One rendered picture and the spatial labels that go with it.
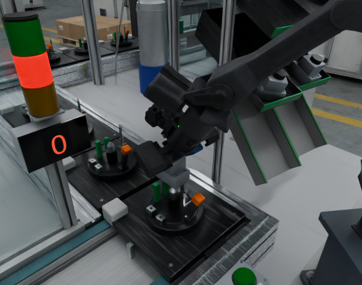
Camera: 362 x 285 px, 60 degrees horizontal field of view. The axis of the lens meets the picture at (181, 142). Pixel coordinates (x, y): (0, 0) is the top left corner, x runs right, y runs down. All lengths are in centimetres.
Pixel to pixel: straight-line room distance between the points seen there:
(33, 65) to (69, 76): 127
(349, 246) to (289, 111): 48
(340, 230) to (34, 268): 60
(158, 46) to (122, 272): 107
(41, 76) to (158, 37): 102
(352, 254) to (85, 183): 62
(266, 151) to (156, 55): 84
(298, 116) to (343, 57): 364
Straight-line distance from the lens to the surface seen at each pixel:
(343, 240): 64
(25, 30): 52
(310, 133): 101
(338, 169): 118
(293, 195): 102
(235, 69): 46
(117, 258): 75
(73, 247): 75
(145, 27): 150
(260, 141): 86
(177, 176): 64
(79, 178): 89
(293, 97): 78
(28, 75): 54
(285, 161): 89
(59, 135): 59
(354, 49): 458
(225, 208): 77
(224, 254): 69
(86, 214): 80
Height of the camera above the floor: 150
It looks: 32 degrees down
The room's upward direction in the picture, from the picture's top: straight up
